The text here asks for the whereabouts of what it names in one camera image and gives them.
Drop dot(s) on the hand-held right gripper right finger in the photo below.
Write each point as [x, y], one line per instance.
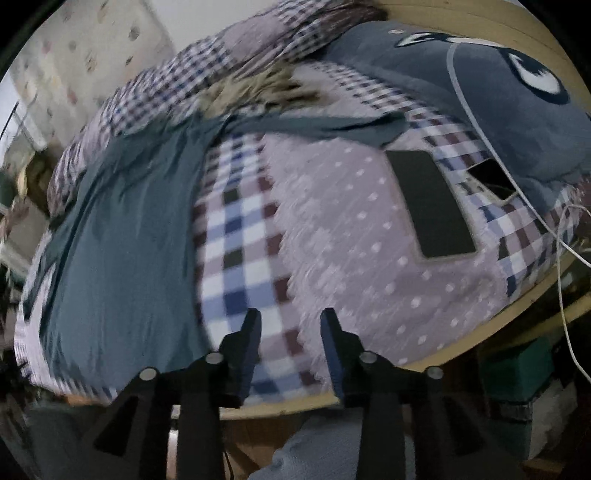
[331, 355]

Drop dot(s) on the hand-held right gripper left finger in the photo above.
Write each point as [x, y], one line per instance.
[250, 350]

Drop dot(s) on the teal blue shirt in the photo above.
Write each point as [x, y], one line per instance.
[124, 258]

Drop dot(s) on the person's grey trousers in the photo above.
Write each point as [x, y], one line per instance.
[341, 447]

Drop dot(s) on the black tablet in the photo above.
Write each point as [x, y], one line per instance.
[429, 203]

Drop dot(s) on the green box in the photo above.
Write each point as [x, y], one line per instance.
[521, 374]

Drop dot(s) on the black phone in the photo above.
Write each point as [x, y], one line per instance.
[491, 177]

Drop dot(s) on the beige garment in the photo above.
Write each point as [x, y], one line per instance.
[258, 92]

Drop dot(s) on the blue printed pillow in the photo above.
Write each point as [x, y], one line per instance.
[489, 106]

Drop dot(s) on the checked quilt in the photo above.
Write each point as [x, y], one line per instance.
[221, 50]

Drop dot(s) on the pineapple print curtain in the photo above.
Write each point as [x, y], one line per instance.
[87, 50]

